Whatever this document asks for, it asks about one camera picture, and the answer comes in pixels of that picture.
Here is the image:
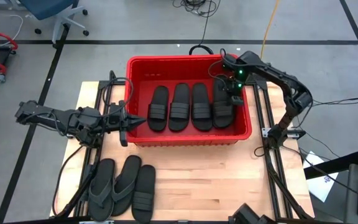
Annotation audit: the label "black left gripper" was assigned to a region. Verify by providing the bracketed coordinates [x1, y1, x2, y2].
[104, 100, 147, 147]

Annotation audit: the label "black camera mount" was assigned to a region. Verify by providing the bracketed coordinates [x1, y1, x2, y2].
[228, 202, 276, 224]

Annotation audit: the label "black flip-flop sandal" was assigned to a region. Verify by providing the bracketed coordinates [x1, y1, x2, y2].
[88, 158, 117, 222]
[111, 154, 142, 217]

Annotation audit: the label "black aluminium frame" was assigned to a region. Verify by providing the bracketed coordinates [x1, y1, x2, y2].
[50, 70, 315, 224]

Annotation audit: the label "white paper sheet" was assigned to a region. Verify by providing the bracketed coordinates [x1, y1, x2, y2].
[303, 151, 340, 203]

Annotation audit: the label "red plastic bin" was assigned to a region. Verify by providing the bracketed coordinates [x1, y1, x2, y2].
[125, 54, 253, 147]

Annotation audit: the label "black hanging arm cable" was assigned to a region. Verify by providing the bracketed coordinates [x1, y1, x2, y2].
[52, 144, 85, 217]

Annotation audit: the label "white cable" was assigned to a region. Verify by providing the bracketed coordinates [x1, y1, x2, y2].
[0, 14, 24, 47]

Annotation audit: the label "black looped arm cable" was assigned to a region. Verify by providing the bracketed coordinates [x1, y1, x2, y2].
[101, 77, 135, 119]

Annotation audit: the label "black floor cable bundle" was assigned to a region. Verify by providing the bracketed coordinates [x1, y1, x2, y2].
[172, 0, 222, 56]

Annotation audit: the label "blue office chair white base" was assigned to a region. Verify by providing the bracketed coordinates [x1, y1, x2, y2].
[19, 0, 90, 44]

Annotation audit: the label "yellow floor cable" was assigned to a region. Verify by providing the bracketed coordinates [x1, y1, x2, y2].
[259, 0, 281, 60]

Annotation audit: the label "black right side cables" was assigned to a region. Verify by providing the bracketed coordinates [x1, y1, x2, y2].
[290, 96, 358, 200]

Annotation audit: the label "black slide sandal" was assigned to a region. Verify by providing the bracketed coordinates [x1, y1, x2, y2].
[168, 83, 191, 132]
[191, 83, 213, 131]
[131, 164, 157, 224]
[147, 85, 170, 132]
[212, 76, 235, 129]

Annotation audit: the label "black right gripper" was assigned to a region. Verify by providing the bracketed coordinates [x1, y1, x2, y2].
[224, 76, 245, 105]

